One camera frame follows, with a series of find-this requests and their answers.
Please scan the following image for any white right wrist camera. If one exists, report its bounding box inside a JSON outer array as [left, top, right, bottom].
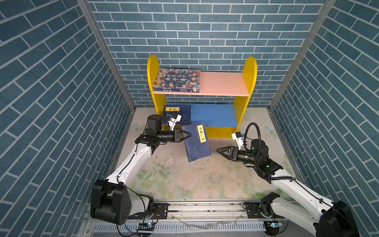
[[232, 131, 246, 150]]

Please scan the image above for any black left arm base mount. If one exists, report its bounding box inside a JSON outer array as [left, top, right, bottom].
[[128, 203, 169, 220]]

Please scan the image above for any aluminium right corner post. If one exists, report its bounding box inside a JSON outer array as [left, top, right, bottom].
[[268, 0, 337, 113]]

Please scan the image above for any yellow pink blue bookshelf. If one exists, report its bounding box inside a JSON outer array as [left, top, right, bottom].
[[147, 55, 258, 138]]

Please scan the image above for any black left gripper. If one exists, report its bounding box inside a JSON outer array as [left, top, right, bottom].
[[155, 129, 190, 144]]

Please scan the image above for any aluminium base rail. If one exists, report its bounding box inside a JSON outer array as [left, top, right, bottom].
[[79, 199, 314, 237]]

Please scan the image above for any aluminium left corner post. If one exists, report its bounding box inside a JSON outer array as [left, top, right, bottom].
[[77, 0, 135, 113]]

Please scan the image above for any colourful cartoon cover book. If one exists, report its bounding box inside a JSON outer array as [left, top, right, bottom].
[[153, 69, 201, 93]]

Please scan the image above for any aluminium corner post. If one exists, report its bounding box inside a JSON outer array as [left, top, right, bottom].
[[268, 0, 337, 113], [77, 0, 135, 113]]

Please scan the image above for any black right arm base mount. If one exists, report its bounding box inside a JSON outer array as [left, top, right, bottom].
[[242, 202, 284, 220]]

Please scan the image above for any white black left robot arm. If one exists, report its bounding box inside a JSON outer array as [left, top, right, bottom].
[[90, 112, 191, 225]]

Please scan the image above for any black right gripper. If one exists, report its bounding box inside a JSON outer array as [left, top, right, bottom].
[[218, 145, 260, 166]]

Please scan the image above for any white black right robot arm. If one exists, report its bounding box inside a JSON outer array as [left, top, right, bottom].
[[216, 139, 360, 237]]

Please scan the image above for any blue book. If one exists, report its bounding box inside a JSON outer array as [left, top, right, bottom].
[[182, 122, 212, 162], [162, 104, 192, 126]]

